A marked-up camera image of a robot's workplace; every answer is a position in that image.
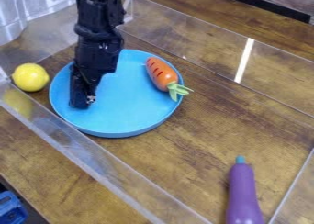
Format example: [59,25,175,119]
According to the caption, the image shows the yellow toy lemon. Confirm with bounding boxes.
[12,63,51,92]

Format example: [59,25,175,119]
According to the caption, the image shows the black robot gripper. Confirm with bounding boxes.
[67,22,126,110]

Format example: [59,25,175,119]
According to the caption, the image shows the purple toy eggplant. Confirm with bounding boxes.
[226,155,265,224]

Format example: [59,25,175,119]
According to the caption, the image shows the clear acrylic enclosure wall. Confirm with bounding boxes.
[0,0,314,224]

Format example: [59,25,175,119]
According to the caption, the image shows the orange toy carrot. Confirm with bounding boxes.
[146,57,191,101]

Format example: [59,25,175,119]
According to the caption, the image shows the white sheer curtain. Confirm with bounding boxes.
[0,0,75,46]

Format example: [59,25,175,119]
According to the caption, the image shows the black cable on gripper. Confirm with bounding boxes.
[73,23,125,48]

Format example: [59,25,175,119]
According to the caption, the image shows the blue plastic object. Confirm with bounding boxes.
[0,191,28,224]

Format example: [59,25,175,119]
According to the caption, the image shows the black bar in background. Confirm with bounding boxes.
[234,0,312,24]

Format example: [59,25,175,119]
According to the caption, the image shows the blue round tray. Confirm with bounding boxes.
[50,50,182,138]

